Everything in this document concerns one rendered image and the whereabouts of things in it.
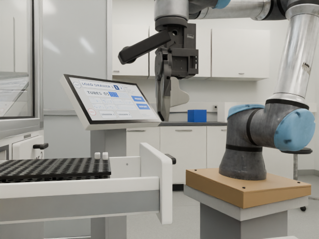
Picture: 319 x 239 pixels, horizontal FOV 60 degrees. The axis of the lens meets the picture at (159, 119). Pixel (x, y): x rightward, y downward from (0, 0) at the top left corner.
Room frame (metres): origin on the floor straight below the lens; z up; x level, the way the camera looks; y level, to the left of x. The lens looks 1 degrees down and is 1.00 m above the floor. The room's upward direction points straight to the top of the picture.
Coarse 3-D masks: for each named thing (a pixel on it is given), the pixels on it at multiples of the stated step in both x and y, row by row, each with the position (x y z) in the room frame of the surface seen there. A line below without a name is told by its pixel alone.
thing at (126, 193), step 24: (120, 168) 0.69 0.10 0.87; (0, 192) 0.42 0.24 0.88; (24, 192) 0.43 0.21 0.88; (48, 192) 0.43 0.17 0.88; (72, 192) 0.44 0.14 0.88; (96, 192) 0.45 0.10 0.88; (120, 192) 0.45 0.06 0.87; (144, 192) 0.46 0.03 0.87; (0, 216) 0.42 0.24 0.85; (24, 216) 0.42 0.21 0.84; (48, 216) 0.43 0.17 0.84; (72, 216) 0.44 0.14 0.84; (96, 216) 0.45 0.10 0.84
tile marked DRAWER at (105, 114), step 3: (99, 111) 1.30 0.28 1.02; (102, 111) 1.31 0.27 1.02; (105, 111) 1.33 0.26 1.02; (108, 111) 1.34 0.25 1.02; (111, 111) 1.36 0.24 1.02; (102, 114) 1.30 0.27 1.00; (105, 114) 1.31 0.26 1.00; (108, 114) 1.33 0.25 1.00; (111, 114) 1.34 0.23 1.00; (114, 114) 1.36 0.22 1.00; (102, 117) 1.28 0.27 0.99; (105, 117) 1.30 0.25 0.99; (108, 117) 1.31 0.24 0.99; (111, 117) 1.33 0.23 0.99; (114, 117) 1.35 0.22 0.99
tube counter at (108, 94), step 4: (104, 92) 1.44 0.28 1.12; (108, 92) 1.46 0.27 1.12; (112, 92) 1.48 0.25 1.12; (116, 92) 1.51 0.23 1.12; (120, 92) 1.53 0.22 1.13; (124, 92) 1.56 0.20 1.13; (108, 96) 1.43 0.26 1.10; (112, 96) 1.46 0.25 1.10; (116, 96) 1.48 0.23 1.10; (120, 96) 1.51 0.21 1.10; (124, 96) 1.54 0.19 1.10; (128, 96) 1.56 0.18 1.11
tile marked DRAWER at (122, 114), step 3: (117, 111) 1.39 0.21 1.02; (120, 111) 1.41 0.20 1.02; (123, 111) 1.43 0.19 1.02; (126, 111) 1.45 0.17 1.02; (120, 114) 1.39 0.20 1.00; (123, 114) 1.41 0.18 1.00; (126, 114) 1.43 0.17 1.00; (129, 114) 1.44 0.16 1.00; (120, 117) 1.38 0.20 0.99; (123, 117) 1.39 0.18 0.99; (126, 117) 1.41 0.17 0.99; (129, 117) 1.43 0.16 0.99
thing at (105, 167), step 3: (102, 159) 0.62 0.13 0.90; (108, 159) 0.62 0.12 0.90; (102, 162) 0.59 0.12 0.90; (105, 162) 0.59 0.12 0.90; (108, 162) 0.59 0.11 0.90; (102, 165) 0.55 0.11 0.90; (105, 165) 0.56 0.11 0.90; (108, 165) 0.55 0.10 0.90; (102, 168) 0.52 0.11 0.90; (105, 168) 0.53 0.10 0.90; (108, 168) 0.52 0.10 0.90; (102, 171) 0.50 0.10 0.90; (105, 171) 0.50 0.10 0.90; (108, 171) 0.50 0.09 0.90; (102, 174) 0.49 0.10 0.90; (105, 174) 0.49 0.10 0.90; (108, 174) 0.49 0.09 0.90
